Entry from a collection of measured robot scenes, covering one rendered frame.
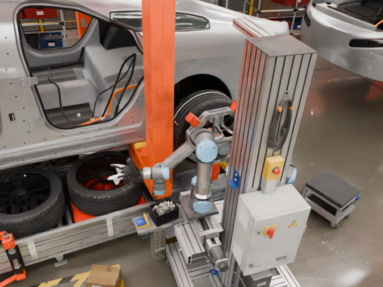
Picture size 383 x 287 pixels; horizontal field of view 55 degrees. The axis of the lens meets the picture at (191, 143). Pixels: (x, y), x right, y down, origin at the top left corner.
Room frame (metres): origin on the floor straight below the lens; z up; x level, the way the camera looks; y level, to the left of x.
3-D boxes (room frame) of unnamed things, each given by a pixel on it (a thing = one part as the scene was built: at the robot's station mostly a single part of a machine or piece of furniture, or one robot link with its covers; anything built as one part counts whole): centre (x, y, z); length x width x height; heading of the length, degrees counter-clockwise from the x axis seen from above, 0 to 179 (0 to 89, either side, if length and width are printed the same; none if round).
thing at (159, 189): (1.69, 0.18, 1.12); 0.11 x 0.08 x 0.11; 6
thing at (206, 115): (2.62, -0.20, 0.85); 0.54 x 0.07 x 0.54; 116
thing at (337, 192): (2.66, -1.38, 0.17); 0.43 x 0.36 x 0.34; 42
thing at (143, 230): (2.03, 0.21, 0.44); 0.43 x 0.17 x 0.03; 116
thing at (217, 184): (2.77, -0.13, 0.32); 0.40 x 0.30 x 0.28; 116
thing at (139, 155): (2.56, 0.39, 0.69); 0.52 x 0.17 x 0.35; 26
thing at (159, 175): (1.67, 0.18, 1.21); 0.11 x 0.08 x 0.09; 97
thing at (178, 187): (2.59, 0.19, 0.26); 0.42 x 0.18 x 0.35; 26
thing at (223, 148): (2.55, -0.23, 0.85); 0.21 x 0.14 x 0.14; 26
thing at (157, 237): (2.02, 0.24, 0.21); 0.10 x 0.10 x 0.42; 26
